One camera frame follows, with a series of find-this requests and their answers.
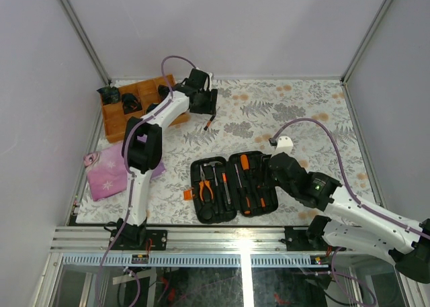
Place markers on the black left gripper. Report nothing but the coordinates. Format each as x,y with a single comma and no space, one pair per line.
207,107

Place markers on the long orange black screwdriver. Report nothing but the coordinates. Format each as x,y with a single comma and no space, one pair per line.
242,175

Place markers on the thick orange black screwdriver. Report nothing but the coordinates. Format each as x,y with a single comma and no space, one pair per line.
246,202

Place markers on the orange utility knife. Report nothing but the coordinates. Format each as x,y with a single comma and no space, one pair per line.
226,190

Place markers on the claw hammer black handle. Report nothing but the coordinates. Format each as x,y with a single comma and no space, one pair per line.
213,166

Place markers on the black plastic tool case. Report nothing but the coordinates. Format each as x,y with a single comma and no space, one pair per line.
255,165

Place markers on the orange black needle-nose pliers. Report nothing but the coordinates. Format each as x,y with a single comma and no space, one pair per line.
206,194

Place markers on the orange case latch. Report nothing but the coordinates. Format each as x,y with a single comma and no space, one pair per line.
188,195

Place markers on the purple cloth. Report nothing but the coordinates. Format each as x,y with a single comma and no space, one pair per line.
106,172

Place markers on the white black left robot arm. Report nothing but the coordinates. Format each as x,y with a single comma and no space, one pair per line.
142,149

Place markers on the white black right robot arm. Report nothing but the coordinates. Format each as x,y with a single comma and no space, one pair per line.
355,223

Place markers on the black rolled tape right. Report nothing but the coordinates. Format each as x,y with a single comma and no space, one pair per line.
163,91

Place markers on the blue yellow rolled tape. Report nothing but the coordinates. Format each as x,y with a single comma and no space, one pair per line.
151,107

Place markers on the orange wooden compartment tray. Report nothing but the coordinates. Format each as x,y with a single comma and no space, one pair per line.
115,120

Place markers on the black orange rolled tape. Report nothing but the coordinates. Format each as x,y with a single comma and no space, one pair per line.
130,103

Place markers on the dark rolled tape far left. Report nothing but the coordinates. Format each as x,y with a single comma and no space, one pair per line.
109,95

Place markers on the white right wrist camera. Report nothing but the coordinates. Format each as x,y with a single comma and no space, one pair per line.
281,144

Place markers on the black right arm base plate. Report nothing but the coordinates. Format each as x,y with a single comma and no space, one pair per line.
297,240

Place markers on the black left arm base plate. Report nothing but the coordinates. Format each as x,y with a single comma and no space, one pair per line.
152,240

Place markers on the grey slotted cable duct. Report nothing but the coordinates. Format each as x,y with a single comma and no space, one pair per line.
192,260

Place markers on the aluminium front rail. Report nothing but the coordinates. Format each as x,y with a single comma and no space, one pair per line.
178,239

